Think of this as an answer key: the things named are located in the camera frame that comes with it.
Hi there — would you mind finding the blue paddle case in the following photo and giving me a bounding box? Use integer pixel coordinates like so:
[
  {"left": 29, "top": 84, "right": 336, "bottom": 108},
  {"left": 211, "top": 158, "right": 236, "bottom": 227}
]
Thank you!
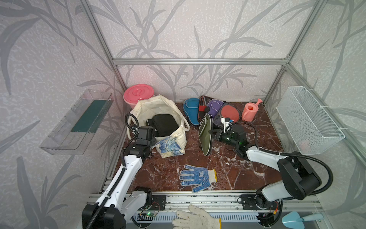
[{"left": 183, "top": 98, "right": 200, "bottom": 126}]

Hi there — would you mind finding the pink watering can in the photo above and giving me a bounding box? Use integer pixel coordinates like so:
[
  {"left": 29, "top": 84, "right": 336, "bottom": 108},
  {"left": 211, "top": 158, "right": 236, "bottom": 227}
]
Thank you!
[{"left": 242, "top": 98, "right": 263, "bottom": 122}]

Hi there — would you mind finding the cream canvas tote bag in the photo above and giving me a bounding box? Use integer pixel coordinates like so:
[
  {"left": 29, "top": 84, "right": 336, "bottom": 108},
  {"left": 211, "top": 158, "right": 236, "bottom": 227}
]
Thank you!
[{"left": 125, "top": 95, "right": 190, "bottom": 158}]

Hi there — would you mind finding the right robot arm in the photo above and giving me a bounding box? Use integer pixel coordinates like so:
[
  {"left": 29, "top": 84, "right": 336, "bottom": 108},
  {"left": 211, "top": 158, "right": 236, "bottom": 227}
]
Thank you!
[{"left": 209, "top": 122, "right": 334, "bottom": 209}]

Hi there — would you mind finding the white wire mesh basket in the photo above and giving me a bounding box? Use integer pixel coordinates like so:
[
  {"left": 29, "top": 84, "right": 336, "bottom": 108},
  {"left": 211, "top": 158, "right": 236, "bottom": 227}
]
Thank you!
[{"left": 276, "top": 86, "right": 345, "bottom": 155}]

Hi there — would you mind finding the white knit work glove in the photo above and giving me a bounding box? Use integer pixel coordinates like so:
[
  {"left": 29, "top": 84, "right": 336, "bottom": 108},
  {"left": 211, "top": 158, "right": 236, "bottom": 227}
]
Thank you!
[{"left": 172, "top": 205, "right": 222, "bottom": 229}]

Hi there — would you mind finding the blue dotted work glove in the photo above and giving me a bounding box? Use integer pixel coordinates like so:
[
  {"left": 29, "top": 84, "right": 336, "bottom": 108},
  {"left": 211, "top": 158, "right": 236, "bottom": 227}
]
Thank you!
[{"left": 179, "top": 165, "right": 218, "bottom": 193}]

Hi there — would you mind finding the black red paddle case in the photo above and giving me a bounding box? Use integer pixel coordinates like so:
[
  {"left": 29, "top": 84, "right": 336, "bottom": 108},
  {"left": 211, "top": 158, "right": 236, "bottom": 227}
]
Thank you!
[{"left": 197, "top": 95, "right": 213, "bottom": 122}]

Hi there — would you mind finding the pink bucket with lid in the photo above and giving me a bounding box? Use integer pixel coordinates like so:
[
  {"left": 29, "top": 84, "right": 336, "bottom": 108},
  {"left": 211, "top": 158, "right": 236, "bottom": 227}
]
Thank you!
[{"left": 123, "top": 84, "right": 154, "bottom": 109}]

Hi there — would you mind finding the clear case red paddle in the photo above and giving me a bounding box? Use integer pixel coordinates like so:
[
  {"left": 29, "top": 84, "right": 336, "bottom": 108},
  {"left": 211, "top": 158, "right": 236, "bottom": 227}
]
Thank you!
[{"left": 213, "top": 103, "right": 241, "bottom": 129}]

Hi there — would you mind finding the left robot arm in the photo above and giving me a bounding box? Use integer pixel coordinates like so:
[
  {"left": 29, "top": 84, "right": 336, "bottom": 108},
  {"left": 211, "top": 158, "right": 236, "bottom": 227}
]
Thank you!
[{"left": 82, "top": 113, "right": 155, "bottom": 229}]

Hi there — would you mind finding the purple paddle case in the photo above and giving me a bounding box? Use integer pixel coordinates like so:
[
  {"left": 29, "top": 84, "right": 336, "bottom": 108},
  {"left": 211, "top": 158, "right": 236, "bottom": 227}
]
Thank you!
[{"left": 205, "top": 99, "right": 225, "bottom": 118}]

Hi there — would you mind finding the light blue garden trowel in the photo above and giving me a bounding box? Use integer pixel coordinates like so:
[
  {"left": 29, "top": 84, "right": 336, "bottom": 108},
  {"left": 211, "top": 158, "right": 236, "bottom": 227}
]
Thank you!
[{"left": 282, "top": 211, "right": 324, "bottom": 229}]

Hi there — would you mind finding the clear acrylic wall shelf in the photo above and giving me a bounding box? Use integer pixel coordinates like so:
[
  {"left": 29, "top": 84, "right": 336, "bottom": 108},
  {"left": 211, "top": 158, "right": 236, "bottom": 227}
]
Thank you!
[{"left": 40, "top": 89, "right": 113, "bottom": 155}]

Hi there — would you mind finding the black zippered paddle case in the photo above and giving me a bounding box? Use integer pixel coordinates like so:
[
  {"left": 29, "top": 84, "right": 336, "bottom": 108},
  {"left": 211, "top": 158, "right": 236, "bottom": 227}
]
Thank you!
[{"left": 145, "top": 114, "right": 179, "bottom": 137}]

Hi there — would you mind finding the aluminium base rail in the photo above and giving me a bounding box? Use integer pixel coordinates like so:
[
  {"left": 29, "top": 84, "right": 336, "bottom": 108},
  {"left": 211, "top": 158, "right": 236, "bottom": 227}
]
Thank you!
[{"left": 87, "top": 190, "right": 324, "bottom": 213}]

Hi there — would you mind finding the olive green paddle case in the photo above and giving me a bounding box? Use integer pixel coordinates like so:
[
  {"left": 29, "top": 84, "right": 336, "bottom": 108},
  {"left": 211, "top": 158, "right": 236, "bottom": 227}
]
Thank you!
[{"left": 198, "top": 114, "right": 213, "bottom": 156}]

